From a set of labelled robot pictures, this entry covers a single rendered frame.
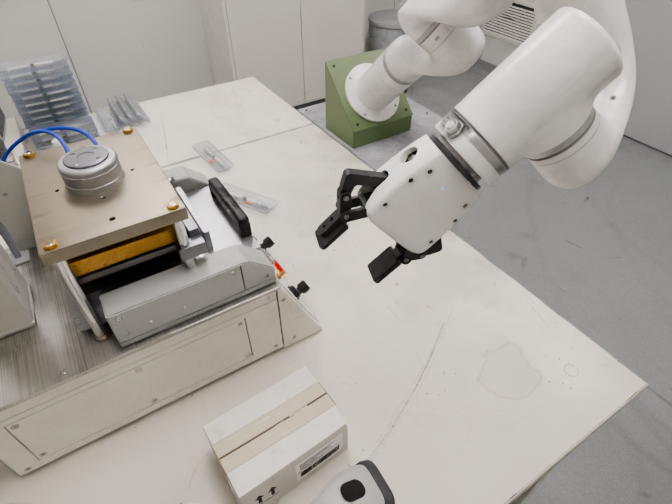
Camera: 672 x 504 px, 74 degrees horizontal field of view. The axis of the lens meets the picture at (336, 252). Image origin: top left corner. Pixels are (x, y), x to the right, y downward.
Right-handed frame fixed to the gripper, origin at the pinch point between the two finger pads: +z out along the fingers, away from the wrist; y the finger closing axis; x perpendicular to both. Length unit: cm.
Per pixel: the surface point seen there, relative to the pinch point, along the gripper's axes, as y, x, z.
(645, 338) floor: 174, 44, -20
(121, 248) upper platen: -15.9, 15.2, 25.1
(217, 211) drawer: -1.6, 32.7, 21.9
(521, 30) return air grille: 191, 288, -107
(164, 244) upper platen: -11.0, 17.1, 22.6
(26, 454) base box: -11, 2, 57
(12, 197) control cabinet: -29, 35, 40
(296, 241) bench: 25, 47, 26
